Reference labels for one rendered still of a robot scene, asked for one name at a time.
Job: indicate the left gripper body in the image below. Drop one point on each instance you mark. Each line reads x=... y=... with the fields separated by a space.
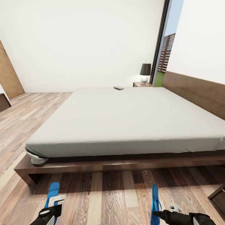
x=57 y=210

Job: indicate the table lamp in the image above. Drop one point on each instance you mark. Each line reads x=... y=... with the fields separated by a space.
x=145 y=71

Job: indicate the sliding door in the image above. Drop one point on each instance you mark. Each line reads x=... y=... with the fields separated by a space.
x=8 y=77

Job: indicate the sandal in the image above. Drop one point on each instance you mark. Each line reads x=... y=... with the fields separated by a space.
x=155 y=207
x=53 y=191

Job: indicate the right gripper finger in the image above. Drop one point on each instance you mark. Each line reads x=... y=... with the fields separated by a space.
x=159 y=214

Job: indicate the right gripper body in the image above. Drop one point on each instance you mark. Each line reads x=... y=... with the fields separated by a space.
x=173 y=218

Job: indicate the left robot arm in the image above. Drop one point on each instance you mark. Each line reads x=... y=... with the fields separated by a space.
x=47 y=215

